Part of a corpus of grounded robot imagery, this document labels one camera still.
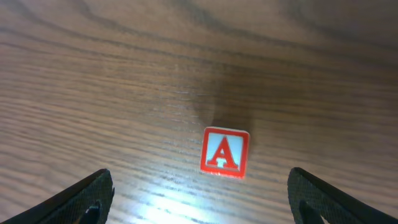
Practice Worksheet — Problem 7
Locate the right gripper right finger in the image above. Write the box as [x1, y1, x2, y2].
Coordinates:
[287, 167, 397, 224]

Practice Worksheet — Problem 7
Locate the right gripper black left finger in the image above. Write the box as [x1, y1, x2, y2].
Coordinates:
[3, 169, 114, 224]

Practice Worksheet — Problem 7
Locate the red letter A block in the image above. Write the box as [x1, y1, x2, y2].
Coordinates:
[200, 126, 250, 179]

